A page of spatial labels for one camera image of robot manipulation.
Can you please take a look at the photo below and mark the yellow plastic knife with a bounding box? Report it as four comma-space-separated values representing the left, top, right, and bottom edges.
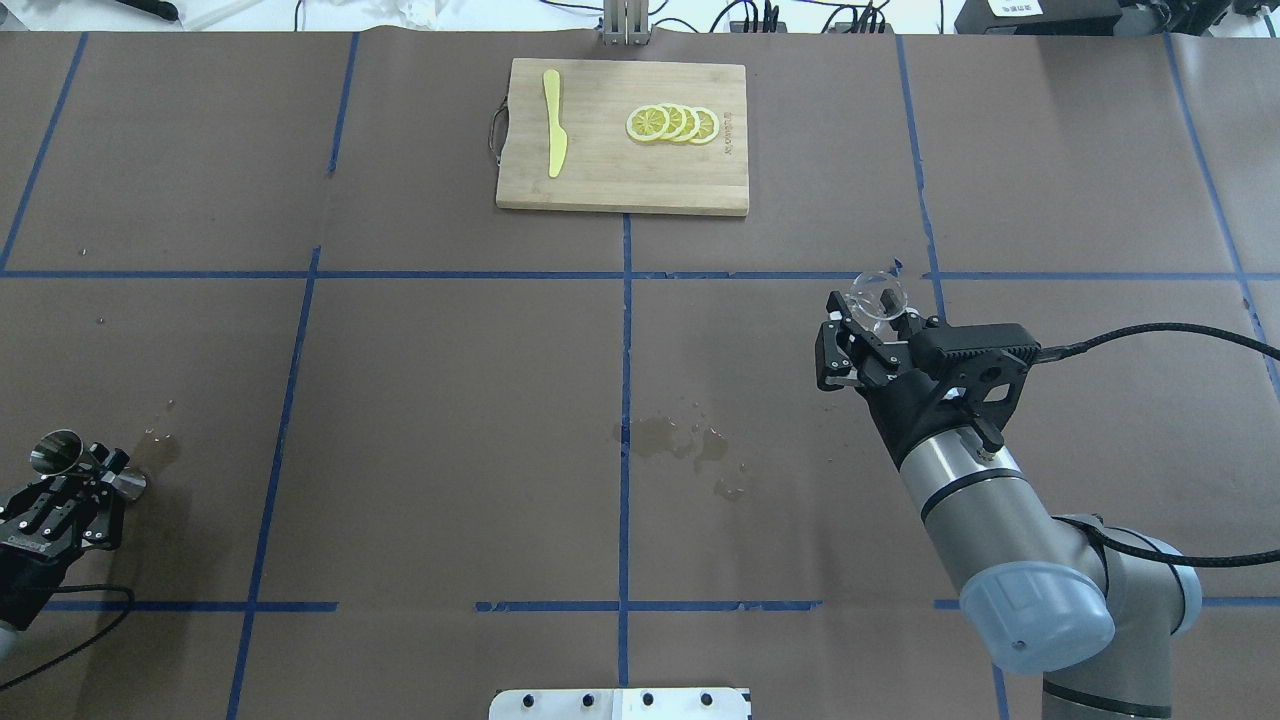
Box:
541, 68, 570, 179

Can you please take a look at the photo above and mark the black small pc box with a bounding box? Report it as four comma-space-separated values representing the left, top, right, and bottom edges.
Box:
954, 1, 1123, 36

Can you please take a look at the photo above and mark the bamboo cutting board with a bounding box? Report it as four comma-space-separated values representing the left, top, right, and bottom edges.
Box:
495, 58, 750, 217

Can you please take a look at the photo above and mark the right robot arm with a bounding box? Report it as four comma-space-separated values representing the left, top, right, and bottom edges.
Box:
815, 291, 1203, 719

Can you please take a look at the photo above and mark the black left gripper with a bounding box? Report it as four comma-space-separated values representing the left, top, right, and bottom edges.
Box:
1, 443, 131, 632

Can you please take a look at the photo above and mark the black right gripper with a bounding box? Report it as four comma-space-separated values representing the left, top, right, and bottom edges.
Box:
815, 290, 940, 469

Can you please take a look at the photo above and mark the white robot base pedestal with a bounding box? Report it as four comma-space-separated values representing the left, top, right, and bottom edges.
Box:
488, 685, 753, 719

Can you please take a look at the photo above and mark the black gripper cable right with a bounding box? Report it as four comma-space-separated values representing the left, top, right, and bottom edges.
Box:
1036, 322, 1280, 569

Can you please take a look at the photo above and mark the steel jigger measuring cup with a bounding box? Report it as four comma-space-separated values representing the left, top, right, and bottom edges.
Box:
29, 429, 151, 503

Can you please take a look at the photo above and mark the aluminium frame post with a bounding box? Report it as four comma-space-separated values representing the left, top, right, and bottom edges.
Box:
599, 0, 652, 47

